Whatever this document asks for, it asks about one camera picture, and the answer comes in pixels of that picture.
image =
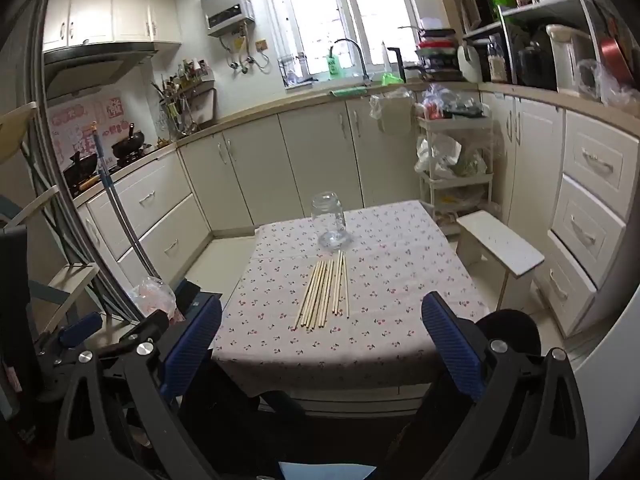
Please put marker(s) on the dark bottle white label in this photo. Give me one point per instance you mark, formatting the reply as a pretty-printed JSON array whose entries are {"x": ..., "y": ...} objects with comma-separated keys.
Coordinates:
[{"x": 497, "y": 62}]

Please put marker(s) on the yellow wall socket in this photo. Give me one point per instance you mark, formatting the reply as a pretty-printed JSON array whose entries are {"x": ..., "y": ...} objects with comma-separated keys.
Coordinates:
[{"x": 261, "y": 45}]

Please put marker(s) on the cream upper cabinets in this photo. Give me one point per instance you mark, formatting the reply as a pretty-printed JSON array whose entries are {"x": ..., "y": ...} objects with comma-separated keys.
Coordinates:
[{"x": 125, "y": 10}]

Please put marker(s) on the clear plastic snack bag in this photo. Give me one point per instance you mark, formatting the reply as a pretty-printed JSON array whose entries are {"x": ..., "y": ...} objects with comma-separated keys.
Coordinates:
[{"x": 155, "y": 297}]

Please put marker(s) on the curved sink faucet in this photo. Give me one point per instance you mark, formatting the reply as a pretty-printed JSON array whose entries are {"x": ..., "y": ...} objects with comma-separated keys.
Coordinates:
[{"x": 361, "y": 60}]

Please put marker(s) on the grey range hood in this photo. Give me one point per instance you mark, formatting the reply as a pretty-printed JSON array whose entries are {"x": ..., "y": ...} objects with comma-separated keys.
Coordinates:
[{"x": 90, "y": 70}]

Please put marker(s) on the crumpled clear plastic bag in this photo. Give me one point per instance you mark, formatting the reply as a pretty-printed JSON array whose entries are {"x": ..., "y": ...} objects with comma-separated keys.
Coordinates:
[{"x": 610, "y": 90}]

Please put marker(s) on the white counter shelf rack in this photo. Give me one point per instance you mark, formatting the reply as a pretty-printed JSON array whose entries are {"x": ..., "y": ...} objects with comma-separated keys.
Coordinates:
[{"x": 545, "y": 2}]

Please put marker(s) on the dark floor mat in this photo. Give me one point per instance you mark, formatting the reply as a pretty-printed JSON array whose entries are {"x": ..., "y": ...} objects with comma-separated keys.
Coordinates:
[{"x": 192, "y": 292}]

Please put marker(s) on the stack of pans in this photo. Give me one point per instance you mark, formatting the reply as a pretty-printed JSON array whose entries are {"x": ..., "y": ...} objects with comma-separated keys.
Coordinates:
[{"x": 437, "y": 55}]

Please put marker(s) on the pink red wall poster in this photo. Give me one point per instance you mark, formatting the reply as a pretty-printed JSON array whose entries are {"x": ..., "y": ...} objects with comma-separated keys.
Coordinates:
[{"x": 75, "y": 125}]

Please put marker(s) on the white plastic jug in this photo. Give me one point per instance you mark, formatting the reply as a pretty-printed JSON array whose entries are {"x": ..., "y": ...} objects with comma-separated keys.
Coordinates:
[{"x": 470, "y": 62}]

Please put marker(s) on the cherry print tablecloth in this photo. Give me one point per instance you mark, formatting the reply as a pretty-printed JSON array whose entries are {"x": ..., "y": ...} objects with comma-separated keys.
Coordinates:
[{"x": 390, "y": 285}]

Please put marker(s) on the light blue seat pad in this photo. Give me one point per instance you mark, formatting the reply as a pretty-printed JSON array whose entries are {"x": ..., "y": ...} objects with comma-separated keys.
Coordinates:
[{"x": 325, "y": 471}]

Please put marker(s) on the white framed window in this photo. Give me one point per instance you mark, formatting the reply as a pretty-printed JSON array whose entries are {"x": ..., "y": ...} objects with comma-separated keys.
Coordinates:
[{"x": 320, "y": 10}]

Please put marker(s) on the cream hanging waste bin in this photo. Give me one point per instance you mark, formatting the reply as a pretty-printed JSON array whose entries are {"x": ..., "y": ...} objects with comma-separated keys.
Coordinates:
[{"x": 392, "y": 107}]

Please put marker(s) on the wall utensil rack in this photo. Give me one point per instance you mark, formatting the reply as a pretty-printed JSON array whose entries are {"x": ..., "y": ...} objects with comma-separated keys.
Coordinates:
[{"x": 187, "y": 85}]

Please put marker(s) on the wooden folding rack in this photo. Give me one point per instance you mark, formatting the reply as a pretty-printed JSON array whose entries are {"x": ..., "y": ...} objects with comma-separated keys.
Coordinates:
[{"x": 75, "y": 272}]

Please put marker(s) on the black tap dispenser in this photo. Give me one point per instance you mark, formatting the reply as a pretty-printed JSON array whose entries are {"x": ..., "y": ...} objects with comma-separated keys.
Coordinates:
[{"x": 396, "y": 62}]

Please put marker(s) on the green vegetable bag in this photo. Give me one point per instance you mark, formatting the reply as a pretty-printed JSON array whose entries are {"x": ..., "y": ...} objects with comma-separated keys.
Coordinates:
[{"x": 470, "y": 165}]

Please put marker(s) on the silver water heater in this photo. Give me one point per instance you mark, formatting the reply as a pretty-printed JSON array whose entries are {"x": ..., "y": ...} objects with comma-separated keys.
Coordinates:
[{"x": 225, "y": 0}]

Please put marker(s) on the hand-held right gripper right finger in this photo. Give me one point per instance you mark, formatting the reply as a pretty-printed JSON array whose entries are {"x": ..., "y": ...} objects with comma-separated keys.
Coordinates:
[{"x": 452, "y": 345}]

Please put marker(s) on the cream door base cabinet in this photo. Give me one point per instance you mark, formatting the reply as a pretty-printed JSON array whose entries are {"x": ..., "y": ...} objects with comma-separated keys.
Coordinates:
[{"x": 310, "y": 150}]

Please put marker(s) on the green soap bottle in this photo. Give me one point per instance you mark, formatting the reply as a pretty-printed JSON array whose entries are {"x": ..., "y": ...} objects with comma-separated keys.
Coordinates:
[{"x": 334, "y": 65}]

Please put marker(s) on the red pan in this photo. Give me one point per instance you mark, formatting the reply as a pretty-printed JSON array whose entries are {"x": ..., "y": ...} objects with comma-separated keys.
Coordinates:
[{"x": 612, "y": 52}]

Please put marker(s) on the cream wide-drawer base cabinet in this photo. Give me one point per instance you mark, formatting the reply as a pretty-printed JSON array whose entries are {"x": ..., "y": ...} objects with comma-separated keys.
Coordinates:
[{"x": 150, "y": 220}]

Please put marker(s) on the green dish cloth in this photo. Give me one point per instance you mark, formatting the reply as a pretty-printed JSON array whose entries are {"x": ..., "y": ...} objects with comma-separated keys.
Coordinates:
[{"x": 347, "y": 92}]

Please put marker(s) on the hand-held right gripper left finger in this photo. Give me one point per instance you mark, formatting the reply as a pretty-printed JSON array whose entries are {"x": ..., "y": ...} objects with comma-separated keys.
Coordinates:
[{"x": 192, "y": 340}]

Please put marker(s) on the white plastic bag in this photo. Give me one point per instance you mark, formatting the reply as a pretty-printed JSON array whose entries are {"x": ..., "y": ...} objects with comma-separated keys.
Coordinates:
[{"x": 440, "y": 155}]

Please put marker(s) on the clear glass jar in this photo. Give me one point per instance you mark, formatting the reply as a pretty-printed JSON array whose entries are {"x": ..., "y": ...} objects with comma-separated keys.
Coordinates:
[{"x": 327, "y": 210}]

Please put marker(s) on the grey door frame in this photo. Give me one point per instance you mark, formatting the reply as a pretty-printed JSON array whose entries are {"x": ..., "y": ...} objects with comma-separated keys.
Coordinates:
[{"x": 37, "y": 35}]

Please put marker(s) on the green plastic scoop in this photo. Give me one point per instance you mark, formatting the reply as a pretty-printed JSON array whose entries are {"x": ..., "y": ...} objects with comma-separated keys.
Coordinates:
[{"x": 392, "y": 79}]

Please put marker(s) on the bundle of wooden chopsticks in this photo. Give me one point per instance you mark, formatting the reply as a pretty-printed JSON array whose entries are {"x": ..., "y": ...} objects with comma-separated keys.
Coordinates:
[{"x": 320, "y": 290}]

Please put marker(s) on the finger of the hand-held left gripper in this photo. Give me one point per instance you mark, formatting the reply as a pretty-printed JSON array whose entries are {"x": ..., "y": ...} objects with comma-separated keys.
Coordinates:
[
  {"x": 152, "y": 322},
  {"x": 80, "y": 330}
]

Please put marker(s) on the clear plastic bag bundle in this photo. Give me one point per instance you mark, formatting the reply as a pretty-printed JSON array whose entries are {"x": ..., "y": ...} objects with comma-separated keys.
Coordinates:
[{"x": 450, "y": 102}]

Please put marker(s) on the black wok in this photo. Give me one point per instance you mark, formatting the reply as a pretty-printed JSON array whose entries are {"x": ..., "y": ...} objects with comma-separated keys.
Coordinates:
[
  {"x": 82, "y": 165},
  {"x": 127, "y": 147}
]

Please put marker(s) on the white rolling cart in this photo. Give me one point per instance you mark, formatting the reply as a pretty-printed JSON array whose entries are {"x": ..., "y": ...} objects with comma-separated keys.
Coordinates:
[{"x": 450, "y": 123}]

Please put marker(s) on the person's left leg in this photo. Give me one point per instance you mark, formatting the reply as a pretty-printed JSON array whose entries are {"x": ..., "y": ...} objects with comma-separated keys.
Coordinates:
[{"x": 225, "y": 410}]

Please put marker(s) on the black rice cooker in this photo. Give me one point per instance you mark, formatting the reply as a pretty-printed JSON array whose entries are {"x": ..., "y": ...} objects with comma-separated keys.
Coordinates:
[{"x": 537, "y": 62}]

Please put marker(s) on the white wooden stool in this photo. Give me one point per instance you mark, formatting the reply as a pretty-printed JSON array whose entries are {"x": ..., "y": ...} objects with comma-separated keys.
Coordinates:
[{"x": 500, "y": 245}]

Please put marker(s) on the white electric water pot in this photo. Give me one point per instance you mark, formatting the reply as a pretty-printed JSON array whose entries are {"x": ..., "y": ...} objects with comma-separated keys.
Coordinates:
[{"x": 570, "y": 57}]

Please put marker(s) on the cream narrow-drawer base cabinet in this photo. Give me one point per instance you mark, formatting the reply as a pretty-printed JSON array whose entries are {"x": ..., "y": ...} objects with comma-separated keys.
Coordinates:
[{"x": 595, "y": 200}]

